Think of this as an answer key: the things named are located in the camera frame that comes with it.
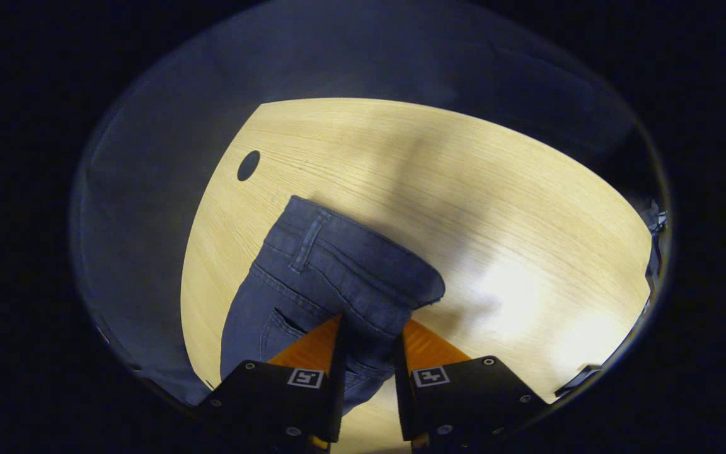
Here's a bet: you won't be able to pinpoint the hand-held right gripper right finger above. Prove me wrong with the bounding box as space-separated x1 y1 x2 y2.
393 318 551 451

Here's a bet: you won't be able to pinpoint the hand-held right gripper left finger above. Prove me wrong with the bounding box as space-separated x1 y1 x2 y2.
197 313 347 451

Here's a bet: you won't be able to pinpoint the dark denim jeans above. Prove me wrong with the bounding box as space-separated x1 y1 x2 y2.
219 195 447 417

